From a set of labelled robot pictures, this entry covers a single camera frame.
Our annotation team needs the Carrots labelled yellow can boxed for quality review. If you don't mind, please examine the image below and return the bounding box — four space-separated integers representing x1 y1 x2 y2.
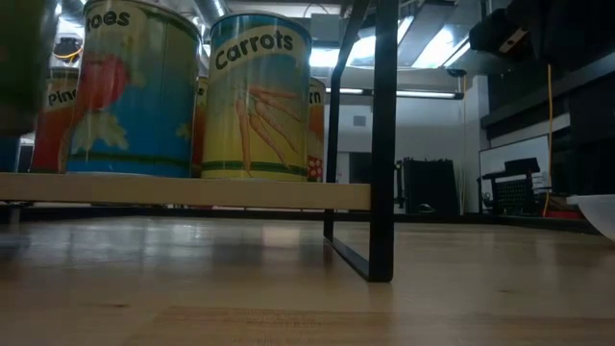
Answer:
201 12 313 183

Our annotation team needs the Tomatoes labelled blue can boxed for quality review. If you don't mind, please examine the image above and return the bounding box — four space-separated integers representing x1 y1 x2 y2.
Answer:
65 0 203 179

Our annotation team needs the Pineapple labelled red can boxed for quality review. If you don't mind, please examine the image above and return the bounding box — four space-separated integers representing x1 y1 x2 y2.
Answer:
30 66 82 174

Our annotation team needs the black cabinet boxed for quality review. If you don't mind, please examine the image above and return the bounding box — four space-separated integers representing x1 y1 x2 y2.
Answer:
401 158 460 216

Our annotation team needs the fluorescent ceiling light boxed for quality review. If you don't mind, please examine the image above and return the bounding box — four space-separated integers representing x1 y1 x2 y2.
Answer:
326 87 465 101

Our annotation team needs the white board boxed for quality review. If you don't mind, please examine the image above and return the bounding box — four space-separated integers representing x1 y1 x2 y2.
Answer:
479 134 552 215

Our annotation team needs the black perforated cart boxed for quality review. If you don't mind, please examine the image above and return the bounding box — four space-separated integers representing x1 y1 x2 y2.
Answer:
480 158 552 216

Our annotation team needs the black aluminium table frame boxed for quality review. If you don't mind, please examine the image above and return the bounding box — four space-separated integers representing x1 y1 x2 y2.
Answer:
0 204 602 236

